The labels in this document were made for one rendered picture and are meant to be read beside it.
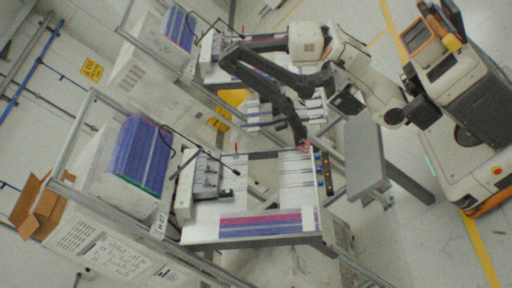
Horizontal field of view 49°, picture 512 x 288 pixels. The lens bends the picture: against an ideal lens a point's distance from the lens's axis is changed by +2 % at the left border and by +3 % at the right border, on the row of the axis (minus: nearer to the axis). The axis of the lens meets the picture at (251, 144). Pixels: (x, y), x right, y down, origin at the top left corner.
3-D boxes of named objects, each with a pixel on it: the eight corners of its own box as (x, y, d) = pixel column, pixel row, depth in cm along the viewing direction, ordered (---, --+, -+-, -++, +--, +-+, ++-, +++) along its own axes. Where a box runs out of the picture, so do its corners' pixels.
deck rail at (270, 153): (312, 152, 327) (312, 145, 323) (312, 155, 326) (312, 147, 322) (195, 162, 334) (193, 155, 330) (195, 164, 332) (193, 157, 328)
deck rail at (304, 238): (322, 240, 274) (321, 232, 270) (323, 243, 273) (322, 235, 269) (182, 250, 281) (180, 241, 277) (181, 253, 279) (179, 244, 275)
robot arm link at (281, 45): (218, 54, 279) (216, 40, 285) (220, 72, 290) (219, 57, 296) (305, 44, 279) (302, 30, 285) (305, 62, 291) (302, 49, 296)
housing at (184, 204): (202, 165, 332) (197, 147, 323) (193, 225, 294) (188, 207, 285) (188, 166, 333) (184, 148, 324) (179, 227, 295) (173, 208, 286)
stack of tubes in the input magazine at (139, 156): (173, 136, 316) (133, 110, 305) (160, 197, 277) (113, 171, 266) (161, 148, 322) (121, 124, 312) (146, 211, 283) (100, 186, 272)
